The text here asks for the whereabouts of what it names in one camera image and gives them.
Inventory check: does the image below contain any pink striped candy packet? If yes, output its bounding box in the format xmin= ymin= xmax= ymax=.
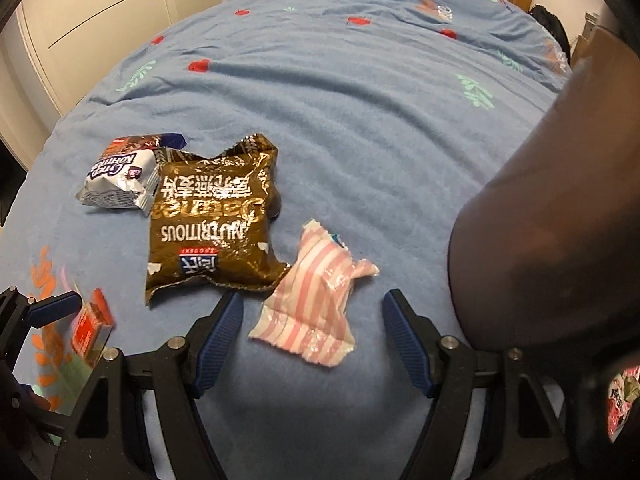
xmin=248 ymin=219 xmax=379 ymax=369

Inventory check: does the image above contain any blue printed blanket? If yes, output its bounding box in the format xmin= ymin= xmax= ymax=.
xmin=0 ymin=0 xmax=576 ymax=480

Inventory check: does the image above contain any red and white snack packet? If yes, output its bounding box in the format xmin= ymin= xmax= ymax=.
xmin=607 ymin=365 xmax=640 ymax=443

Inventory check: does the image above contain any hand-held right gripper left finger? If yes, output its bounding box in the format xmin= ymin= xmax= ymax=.
xmin=52 ymin=290 xmax=246 ymax=480

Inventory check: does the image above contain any black bag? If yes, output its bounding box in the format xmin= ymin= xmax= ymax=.
xmin=529 ymin=5 xmax=571 ymax=61

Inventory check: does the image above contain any small red candy packet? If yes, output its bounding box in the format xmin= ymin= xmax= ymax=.
xmin=70 ymin=287 xmax=117 ymax=368

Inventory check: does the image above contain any cream wardrobe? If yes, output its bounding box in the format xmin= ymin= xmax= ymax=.
xmin=15 ymin=0 xmax=261 ymax=116

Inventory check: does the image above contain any brown snack packet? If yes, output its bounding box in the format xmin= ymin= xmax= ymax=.
xmin=145 ymin=133 xmax=291 ymax=307

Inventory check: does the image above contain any white and grey snack packet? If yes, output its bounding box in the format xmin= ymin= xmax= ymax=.
xmin=75 ymin=132 xmax=187 ymax=216

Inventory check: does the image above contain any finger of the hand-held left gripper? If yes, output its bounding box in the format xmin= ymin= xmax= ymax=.
xmin=0 ymin=287 xmax=83 ymax=356

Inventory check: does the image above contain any black and brown electric kettle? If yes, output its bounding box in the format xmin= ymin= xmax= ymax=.
xmin=447 ymin=25 xmax=640 ymax=458

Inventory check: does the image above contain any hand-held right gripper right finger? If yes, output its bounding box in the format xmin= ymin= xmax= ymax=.
xmin=382 ymin=289 xmax=581 ymax=480

